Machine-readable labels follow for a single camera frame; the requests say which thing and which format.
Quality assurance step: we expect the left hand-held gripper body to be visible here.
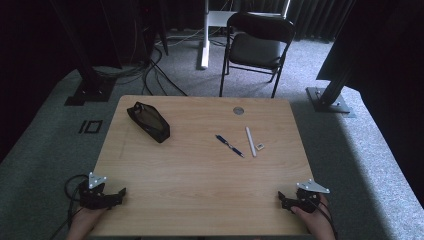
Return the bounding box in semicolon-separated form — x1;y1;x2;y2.
78;171;116;211

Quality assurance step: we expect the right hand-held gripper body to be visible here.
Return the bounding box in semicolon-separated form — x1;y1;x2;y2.
293;179;331;214

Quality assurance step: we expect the white pen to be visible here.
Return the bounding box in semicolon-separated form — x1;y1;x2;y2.
245;126;258;158

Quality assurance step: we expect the black pencil case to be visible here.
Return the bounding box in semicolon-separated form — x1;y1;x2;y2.
126;101;171;144

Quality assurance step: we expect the blue pen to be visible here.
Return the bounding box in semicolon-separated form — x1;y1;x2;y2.
215;134;246;159

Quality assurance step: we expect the person's right hand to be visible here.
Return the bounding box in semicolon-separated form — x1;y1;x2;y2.
290;194;336;240

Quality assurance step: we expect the person's left hand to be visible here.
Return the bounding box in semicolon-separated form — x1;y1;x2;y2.
66;206;111;240

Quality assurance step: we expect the black metal stand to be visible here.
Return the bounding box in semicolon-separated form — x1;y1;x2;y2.
49;0;117;107
305;59;356;115

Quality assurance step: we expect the black folding chair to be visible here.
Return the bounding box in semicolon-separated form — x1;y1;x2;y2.
218;12;297;99

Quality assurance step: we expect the dark curtain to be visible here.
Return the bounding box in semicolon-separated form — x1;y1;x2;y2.
229;0;355;43

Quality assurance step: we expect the right hand-held gripper cable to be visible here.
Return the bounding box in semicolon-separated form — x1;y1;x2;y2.
313;195;338;240

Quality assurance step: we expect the hand-held gripper cable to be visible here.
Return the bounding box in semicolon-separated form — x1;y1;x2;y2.
313;195;338;240
49;173;90;240

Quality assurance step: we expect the left hand-held gripper cable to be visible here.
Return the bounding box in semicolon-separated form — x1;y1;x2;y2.
49;173;90;240

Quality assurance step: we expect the bundle of floor cables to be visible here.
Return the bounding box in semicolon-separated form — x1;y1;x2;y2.
93;46;188;98

